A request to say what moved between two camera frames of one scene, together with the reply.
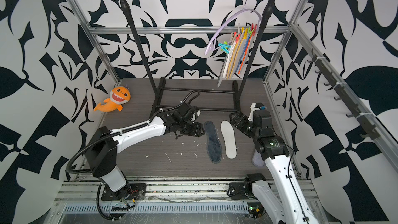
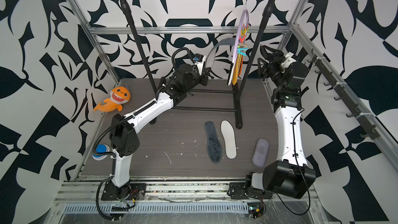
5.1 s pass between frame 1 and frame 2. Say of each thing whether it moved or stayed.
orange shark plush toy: stayed
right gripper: moved
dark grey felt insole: stayed
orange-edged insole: stayed
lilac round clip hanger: moved
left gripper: moved
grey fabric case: stayed
